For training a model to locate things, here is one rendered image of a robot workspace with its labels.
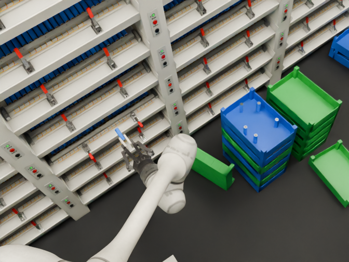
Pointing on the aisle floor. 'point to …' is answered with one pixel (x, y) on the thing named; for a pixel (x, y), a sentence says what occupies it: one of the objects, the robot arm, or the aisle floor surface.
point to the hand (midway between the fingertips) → (126, 142)
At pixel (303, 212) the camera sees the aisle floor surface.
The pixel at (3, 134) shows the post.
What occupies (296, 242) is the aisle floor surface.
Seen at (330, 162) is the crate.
